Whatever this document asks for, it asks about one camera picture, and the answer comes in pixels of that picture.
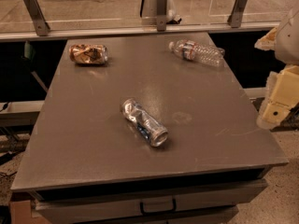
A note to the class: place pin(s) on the right metal rail bracket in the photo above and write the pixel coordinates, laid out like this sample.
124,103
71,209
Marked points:
235,19

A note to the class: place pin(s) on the clear plastic water bottle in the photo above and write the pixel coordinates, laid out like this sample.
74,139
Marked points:
197,52

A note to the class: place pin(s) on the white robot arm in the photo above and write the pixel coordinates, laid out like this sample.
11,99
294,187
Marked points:
286,47

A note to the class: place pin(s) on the horizontal metal rail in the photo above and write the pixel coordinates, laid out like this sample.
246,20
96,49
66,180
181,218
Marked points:
146,30

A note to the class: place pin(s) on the grey drawer with handle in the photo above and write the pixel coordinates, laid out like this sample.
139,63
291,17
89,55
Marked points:
212,204

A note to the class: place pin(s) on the crushed silver blue can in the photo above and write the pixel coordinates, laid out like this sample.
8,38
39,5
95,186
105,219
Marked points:
152,130

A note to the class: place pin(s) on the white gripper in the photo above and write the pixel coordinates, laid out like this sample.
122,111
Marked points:
289,39

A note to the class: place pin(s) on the left metal rail bracket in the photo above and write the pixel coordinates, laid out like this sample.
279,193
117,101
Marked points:
37,17

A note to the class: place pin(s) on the middle metal rail bracket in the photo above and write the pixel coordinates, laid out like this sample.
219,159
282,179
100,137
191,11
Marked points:
161,15

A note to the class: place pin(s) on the metal rail bracket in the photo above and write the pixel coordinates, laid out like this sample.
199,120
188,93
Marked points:
235,19
37,17
161,15

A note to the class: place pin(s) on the black drawer handle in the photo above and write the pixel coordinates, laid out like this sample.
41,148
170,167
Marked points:
158,206

